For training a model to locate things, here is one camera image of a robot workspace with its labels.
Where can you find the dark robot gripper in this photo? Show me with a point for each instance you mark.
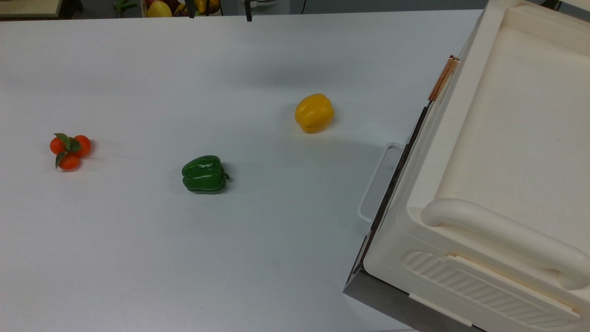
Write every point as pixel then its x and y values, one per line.
pixel 248 2

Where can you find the cream cabinet door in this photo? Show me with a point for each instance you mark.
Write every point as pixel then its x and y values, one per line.
pixel 426 133

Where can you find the cream plastic cabinet box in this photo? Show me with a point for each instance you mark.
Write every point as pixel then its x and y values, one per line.
pixel 507 115

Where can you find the basket of toy fruit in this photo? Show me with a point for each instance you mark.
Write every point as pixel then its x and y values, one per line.
pixel 184 11

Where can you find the yellow toy fruit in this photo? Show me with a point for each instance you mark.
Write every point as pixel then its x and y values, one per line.
pixel 159 9

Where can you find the yellow toy bell pepper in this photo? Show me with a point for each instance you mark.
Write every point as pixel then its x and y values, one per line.
pixel 314 113

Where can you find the green toy vegetable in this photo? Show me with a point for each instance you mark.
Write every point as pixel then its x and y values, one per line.
pixel 120 5

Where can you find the green toy bell pepper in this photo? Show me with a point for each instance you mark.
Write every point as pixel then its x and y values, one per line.
pixel 203 175

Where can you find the light wooden board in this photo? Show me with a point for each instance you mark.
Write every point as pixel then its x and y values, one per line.
pixel 27 8

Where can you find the toy orange cluster with leaves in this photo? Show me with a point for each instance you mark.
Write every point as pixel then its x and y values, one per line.
pixel 69 161

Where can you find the dark brown drawer base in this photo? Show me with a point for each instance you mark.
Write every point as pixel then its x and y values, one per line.
pixel 392 295

